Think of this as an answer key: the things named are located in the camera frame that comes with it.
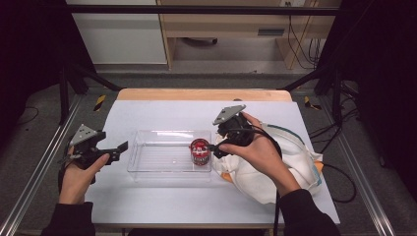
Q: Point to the black metal frame bar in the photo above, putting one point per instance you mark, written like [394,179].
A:
[196,10]

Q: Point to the clear plastic container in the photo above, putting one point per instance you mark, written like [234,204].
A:
[160,157]

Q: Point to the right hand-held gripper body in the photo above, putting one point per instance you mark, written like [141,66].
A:
[234,126]

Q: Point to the black metal stand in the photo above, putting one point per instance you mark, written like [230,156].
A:
[337,98]
[64,98]

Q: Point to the white cabinet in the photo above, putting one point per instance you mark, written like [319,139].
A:
[124,39]

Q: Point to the light wooden desk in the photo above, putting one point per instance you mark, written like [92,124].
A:
[223,24]

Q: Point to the black curtain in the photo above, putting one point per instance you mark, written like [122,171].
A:
[387,65]
[26,49]

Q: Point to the aluminium rail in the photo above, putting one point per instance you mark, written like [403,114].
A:
[46,157]
[369,196]

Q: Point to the person's left hand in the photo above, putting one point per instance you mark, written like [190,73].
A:
[75,183]

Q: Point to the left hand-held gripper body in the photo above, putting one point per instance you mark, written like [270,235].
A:
[83,136]

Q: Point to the red candy jar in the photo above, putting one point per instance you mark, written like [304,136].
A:
[200,152]

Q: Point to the person's right hand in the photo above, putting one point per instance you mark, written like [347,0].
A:
[262,154]

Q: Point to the white canvas tote bag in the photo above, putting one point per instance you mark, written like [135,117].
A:
[301,157]

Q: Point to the wooden table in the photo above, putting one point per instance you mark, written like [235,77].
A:
[196,94]

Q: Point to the white table sheet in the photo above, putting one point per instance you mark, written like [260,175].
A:
[164,111]

